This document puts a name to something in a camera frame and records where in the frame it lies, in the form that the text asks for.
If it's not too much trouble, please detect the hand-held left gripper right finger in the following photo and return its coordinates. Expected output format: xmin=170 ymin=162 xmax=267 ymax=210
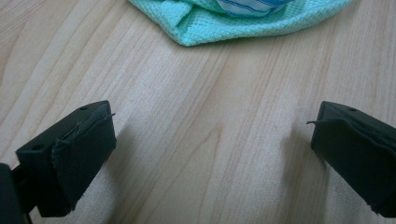
xmin=306 ymin=100 xmax=396 ymax=218

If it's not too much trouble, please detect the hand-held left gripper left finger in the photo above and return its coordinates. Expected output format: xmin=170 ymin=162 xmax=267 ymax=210
xmin=15 ymin=100 xmax=118 ymax=218

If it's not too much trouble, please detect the mint green cloth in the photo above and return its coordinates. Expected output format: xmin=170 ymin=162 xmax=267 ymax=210
xmin=128 ymin=0 xmax=354 ymax=48

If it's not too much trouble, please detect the blue striped cloth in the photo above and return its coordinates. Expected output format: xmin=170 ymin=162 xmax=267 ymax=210
xmin=216 ymin=0 xmax=295 ymax=18

